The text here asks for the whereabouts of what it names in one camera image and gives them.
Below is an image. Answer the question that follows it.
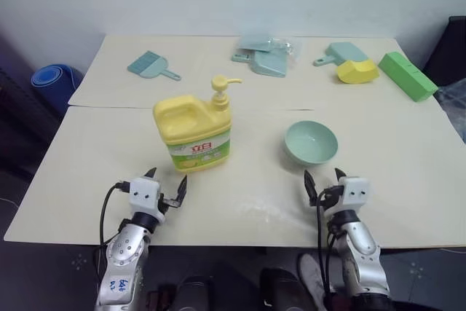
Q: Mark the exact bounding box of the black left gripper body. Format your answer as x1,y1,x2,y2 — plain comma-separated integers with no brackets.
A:
158,192,176,216

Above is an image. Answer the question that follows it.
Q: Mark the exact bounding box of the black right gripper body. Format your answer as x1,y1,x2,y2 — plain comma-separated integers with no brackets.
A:
315,186,345,213

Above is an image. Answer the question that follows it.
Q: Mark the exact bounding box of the green plastic bowl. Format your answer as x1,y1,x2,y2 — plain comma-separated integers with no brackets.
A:
284,119,339,166

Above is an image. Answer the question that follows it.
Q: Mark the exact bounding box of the yellow detergent pump bottle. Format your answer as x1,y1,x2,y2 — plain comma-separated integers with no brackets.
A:
152,74,243,174

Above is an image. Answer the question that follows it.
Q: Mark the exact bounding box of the white shoe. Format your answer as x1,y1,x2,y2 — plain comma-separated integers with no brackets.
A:
297,252,329,304

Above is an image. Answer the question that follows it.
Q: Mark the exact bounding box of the dark rounded shape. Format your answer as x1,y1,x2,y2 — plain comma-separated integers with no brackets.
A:
173,275,220,311

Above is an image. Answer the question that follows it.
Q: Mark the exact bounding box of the yellow sponge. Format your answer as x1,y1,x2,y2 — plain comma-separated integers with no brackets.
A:
336,58,381,85

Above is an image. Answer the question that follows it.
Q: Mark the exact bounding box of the teal hand brush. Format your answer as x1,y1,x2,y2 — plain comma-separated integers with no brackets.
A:
127,51,182,82

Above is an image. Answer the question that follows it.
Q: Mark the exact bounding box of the green foam block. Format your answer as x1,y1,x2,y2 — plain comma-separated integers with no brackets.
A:
377,51,439,103

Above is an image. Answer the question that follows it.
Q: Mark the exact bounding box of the blue rolled yoga mat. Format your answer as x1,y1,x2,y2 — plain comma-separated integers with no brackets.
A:
30,64,84,109

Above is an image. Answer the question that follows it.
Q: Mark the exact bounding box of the teal dustpan in plastic bag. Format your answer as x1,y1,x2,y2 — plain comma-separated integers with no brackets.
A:
237,34,304,61

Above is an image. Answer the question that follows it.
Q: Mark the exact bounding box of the black chair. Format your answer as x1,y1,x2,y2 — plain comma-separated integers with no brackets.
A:
423,15,466,88

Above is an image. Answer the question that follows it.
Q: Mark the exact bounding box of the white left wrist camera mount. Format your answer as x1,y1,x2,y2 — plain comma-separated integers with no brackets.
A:
127,176,167,223

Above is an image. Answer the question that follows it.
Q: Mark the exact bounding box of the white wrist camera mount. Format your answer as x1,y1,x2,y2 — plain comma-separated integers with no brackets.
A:
335,176,374,214
127,176,167,223

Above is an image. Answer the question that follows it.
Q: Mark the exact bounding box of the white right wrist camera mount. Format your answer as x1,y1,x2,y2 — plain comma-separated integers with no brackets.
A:
335,176,374,214

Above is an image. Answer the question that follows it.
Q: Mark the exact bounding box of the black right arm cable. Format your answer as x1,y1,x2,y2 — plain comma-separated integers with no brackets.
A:
315,187,344,294

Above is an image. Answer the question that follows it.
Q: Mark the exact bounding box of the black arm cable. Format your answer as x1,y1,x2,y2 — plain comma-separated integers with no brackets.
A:
315,187,344,294
97,181,131,276

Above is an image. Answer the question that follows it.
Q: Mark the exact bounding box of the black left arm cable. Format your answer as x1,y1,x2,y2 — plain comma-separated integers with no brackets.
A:
97,181,131,276

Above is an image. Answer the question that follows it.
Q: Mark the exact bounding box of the teal dustpan with handle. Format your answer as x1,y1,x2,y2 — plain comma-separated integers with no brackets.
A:
313,42,370,68

